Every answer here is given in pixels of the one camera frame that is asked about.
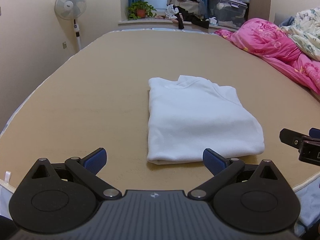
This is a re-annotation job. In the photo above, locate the white t-shirt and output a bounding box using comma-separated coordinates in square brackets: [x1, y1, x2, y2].
[147, 75, 265, 165]

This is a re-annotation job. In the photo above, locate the pile of dark clothes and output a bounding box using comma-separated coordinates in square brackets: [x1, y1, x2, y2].
[165, 0, 210, 29]

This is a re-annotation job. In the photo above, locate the pink quilt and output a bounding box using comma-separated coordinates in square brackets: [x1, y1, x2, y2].
[215, 18, 319, 95]

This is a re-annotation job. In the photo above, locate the floral white quilt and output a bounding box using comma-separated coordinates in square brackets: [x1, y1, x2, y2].
[280, 7, 320, 61]

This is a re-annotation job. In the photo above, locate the clear plastic storage bin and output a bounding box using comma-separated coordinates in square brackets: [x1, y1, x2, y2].
[207, 0, 247, 29]

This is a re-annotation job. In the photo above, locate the white standing fan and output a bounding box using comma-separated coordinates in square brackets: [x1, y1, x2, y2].
[54, 0, 87, 51]

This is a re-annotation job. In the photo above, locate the potted green plant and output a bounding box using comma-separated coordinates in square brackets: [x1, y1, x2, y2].
[127, 1, 157, 20]

